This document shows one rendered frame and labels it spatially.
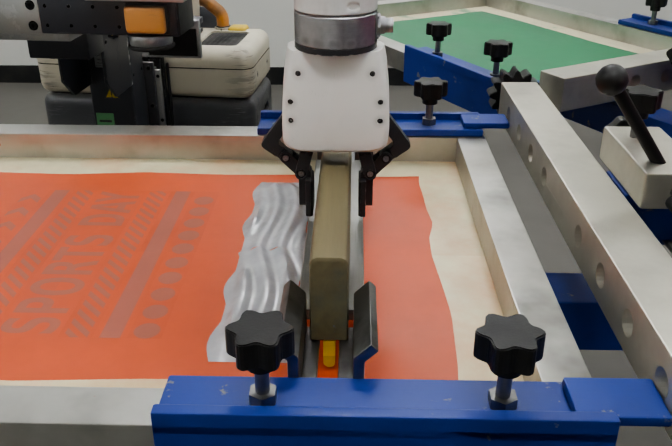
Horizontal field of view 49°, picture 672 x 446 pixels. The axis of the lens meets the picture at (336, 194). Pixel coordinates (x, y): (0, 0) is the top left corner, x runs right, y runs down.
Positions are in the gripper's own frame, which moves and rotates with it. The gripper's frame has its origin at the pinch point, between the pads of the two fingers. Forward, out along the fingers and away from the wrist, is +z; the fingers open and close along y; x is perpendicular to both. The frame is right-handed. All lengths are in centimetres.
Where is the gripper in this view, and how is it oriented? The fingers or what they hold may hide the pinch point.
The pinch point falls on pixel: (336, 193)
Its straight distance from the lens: 73.6
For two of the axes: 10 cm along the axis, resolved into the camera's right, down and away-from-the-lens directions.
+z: 0.0, 9.1, 4.2
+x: -0.2, 4.2, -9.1
